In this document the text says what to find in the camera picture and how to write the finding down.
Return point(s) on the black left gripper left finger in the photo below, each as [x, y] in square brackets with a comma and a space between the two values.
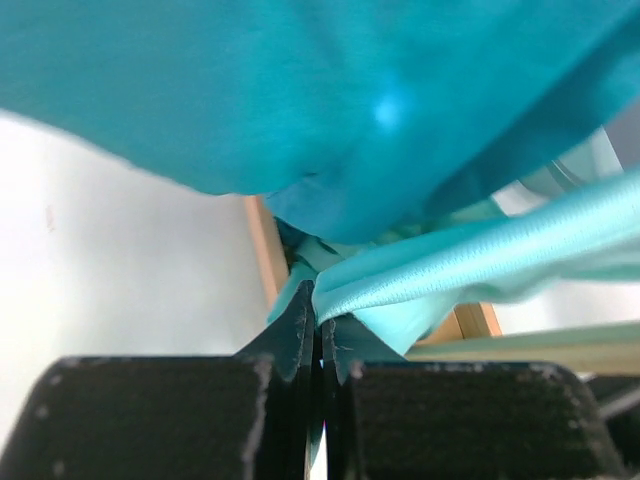
[244, 416]

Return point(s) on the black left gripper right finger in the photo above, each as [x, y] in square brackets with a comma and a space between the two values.
[388, 418]

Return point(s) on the light teal t shirt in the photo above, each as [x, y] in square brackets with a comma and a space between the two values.
[404, 290]

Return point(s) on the dark teal t shirt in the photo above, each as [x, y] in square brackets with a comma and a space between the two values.
[350, 117]

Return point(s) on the wooden clothes rack stand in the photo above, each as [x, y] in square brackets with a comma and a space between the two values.
[472, 332]

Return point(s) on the translucent teal plastic bin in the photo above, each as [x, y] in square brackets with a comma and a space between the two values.
[609, 151]

